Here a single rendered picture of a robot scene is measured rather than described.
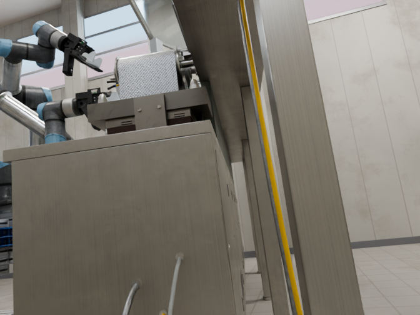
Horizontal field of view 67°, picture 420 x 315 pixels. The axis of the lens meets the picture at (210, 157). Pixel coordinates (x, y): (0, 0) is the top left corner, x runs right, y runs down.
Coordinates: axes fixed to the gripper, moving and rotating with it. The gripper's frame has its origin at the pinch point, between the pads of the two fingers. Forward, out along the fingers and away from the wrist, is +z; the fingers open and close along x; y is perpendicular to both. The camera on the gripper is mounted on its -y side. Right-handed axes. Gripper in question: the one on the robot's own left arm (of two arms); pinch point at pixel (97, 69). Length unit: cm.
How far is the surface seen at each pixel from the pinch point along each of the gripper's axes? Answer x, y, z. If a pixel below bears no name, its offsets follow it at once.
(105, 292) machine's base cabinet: -31, -57, 63
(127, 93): -5.2, -2.5, 20.4
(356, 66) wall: 290, 222, 108
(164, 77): -5.2, 10.6, 29.3
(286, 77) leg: -82, 1, 79
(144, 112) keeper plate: -26.9, -7.5, 40.4
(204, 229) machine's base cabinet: -31, -27, 77
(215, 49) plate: -27, 22, 48
